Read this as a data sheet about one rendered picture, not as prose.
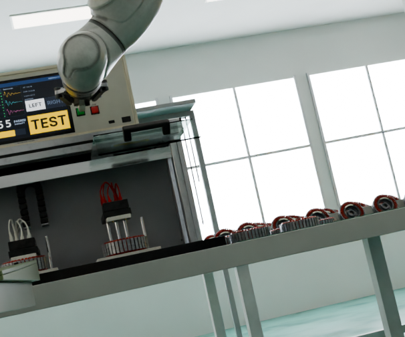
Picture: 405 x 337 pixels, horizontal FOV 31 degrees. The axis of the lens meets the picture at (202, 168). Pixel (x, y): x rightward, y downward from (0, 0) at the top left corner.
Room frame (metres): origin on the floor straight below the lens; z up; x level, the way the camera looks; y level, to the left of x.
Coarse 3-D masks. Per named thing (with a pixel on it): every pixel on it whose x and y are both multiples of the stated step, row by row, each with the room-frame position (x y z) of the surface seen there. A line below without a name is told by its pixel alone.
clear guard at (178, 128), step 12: (180, 120) 1.73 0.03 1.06; (192, 120) 1.73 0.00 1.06; (120, 132) 1.69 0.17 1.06; (132, 132) 1.69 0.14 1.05; (144, 132) 1.69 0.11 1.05; (156, 132) 1.69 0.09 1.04; (180, 132) 1.69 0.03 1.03; (192, 132) 1.69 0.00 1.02; (96, 144) 1.66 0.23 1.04; (108, 144) 1.66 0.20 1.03; (120, 144) 1.66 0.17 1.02; (132, 144) 1.66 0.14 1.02; (144, 144) 1.66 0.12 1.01; (156, 144) 1.66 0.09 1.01
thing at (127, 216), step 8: (120, 200) 1.84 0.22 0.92; (104, 208) 1.83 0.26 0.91; (112, 208) 1.83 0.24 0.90; (120, 208) 1.84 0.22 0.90; (128, 208) 1.84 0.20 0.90; (104, 216) 1.83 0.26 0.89; (112, 216) 1.83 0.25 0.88; (120, 216) 1.81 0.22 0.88; (128, 216) 1.82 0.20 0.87; (128, 232) 1.94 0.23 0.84; (112, 240) 1.92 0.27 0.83
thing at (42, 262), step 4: (36, 256) 1.71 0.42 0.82; (40, 256) 1.72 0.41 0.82; (44, 256) 1.74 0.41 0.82; (16, 260) 1.69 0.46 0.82; (20, 260) 1.69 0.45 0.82; (24, 260) 1.69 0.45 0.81; (28, 260) 1.69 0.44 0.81; (32, 260) 1.69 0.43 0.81; (40, 260) 1.71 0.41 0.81; (44, 260) 1.72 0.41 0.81; (48, 260) 1.75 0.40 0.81; (4, 264) 1.70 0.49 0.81; (8, 264) 1.69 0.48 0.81; (12, 264) 1.69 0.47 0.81; (40, 264) 1.71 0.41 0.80; (44, 264) 1.72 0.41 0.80; (48, 264) 1.74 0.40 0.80; (40, 268) 1.71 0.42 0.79; (44, 268) 1.72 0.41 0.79; (48, 268) 1.76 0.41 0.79
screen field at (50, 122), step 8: (56, 112) 1.90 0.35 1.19; (64, 112) 1.90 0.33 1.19; (32, 120) 1.88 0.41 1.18; (40, 120) 1.89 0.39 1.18; (48, 120) 1.89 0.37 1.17; (56, 120) 1.89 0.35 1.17; (64, 120) 1.90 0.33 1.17; (32, 128) 1.88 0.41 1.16; (40, 128) 1.89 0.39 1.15; (48, 128) 1.89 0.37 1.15; (56, 128) 1.89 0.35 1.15; (64, 128) 1.90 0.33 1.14
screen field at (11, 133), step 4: (24, 128) 1.88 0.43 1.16; (0, 132) 1.86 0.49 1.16; (4, 132) 1.87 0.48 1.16; (8, 132) 1.87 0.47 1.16; (12, 132) 1.87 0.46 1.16; (16, 132) 1.87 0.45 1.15; (20, 132) 1.87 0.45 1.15; (24, 132) 1.88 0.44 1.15; (0, 136) 1.86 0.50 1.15; (4, 136) 1.87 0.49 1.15; (8, 136) 1.87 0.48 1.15
